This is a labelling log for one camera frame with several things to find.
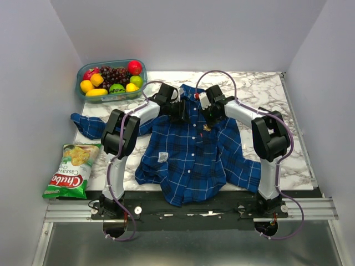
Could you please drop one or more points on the red apple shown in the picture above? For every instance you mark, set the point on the red apple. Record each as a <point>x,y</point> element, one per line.
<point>134,67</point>

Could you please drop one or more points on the purple grape bunch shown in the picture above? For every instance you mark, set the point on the purple grape bunch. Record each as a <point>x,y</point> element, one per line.
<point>112,76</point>

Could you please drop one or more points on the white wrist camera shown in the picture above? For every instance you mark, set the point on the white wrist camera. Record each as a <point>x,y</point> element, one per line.
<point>175,96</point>
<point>204,100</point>

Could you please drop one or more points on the yellow lemon left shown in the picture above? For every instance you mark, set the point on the yellow lemon left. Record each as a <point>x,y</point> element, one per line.
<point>86,86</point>

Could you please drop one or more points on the green lime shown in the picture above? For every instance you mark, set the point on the green lime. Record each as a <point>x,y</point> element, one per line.
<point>137,80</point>

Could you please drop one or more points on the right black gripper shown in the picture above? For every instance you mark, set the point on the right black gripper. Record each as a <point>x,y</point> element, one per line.
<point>207,121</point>

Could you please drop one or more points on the black front mounting rail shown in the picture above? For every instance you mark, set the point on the black front mounting rail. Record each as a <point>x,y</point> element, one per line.
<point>151,212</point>

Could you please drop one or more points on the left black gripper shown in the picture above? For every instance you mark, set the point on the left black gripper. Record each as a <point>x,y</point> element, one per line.
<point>182,116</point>

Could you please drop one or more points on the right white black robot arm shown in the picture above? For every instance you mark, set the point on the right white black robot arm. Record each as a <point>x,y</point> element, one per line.
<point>270,136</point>

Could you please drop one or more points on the yellow lemon right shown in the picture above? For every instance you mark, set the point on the yellow lemon right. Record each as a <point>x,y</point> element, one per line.
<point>131,87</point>

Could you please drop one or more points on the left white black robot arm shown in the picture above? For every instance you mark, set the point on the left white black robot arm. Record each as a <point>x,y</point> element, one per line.
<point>120,135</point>

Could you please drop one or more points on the green red snack bag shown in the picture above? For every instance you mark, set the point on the green red snack bag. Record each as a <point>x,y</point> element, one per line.
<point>74,170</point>

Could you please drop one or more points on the blue plaid shirt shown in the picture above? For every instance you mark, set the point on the blue plaid shirt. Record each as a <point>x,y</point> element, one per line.
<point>191,163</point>

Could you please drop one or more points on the yellow mango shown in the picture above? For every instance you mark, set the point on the yellow mango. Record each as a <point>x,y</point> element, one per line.
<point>96,92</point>

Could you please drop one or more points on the clear teal fruit container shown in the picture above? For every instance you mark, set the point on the clear teal fruit container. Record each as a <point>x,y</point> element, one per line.
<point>109,97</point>

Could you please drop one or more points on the yellow lemon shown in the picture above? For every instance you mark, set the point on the yellow lemon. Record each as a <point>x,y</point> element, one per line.
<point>86,86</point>
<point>131,87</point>

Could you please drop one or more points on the pink dragon fruit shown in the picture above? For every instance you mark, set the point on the pink dragon fruit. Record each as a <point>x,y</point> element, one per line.
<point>90,72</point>

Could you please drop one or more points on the orange fruit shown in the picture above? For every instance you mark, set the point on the orange fruit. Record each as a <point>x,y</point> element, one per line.
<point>96,79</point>

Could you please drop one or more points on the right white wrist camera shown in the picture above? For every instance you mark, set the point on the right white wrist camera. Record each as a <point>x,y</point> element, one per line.
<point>204,100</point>

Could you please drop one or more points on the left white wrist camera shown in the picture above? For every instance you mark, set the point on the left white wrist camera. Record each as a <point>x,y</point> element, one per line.
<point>175,96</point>

